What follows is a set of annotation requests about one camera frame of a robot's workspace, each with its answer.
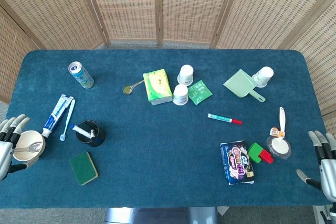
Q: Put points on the leaf print paper cup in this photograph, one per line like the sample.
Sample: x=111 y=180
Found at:
x=263 y=75

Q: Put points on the blue capped white marker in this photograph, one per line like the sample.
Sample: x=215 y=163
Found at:
x=80 y=129

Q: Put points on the orange label sachet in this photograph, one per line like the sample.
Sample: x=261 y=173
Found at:
x=275 y=131

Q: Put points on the red toy block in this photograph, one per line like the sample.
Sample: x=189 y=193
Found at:
x=267 y=157

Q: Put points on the green tissue box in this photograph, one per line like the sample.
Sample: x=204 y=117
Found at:
x=157 y=85

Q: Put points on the clear plastic spoon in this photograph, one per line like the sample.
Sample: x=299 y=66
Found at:
x=32 y=147

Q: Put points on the light blue drink can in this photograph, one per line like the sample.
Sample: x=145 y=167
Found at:
x=82 y=77

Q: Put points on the white paper cup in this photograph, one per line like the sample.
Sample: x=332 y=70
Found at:
x=186 y=73
x=180 y=94

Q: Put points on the metal spoon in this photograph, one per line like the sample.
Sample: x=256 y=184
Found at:
x=127 y=89

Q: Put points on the green toy block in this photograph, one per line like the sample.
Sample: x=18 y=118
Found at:
x=254 y=151

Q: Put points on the green yellow scouring sponge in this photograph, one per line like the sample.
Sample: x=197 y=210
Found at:
x=83 y=167

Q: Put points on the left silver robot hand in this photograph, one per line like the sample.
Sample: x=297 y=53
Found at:
x=5 y=155

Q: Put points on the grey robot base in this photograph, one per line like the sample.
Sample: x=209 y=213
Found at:
x=157 y=216

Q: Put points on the black pen cup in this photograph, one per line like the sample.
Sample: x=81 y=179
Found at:
x=89 y=140

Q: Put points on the pale green dustpan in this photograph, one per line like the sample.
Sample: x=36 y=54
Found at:
x=239 y=83

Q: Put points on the green tea sachet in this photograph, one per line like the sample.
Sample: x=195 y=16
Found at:
x=200 y=91

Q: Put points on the red capped teal marker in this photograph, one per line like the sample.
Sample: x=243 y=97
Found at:
x=223 y=118

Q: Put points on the dark blue snack packet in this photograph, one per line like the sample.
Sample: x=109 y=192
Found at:
x=237 y=163

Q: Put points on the blue table cloth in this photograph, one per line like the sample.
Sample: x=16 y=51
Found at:
x=157 y=155

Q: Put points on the clear lidded pudding cup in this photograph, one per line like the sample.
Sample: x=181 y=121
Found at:
x=278 y=146

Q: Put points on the blue white toothpaste tube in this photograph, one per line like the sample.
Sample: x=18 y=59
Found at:
x=56 y=115

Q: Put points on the white plastic spoon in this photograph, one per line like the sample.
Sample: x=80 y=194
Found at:
x=282 y=119

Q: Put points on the black capped white marker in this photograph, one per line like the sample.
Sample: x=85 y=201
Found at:
x=92 y=133

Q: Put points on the woven bamboo folding screen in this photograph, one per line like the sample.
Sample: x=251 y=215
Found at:
x=131 y=6

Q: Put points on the light blue toothbrush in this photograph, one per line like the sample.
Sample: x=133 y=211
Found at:
x=68 y=116

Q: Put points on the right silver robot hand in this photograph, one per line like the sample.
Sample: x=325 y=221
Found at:
x=328 y=171

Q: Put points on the beige paper bowl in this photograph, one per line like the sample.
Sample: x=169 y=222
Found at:
x=26 y=137

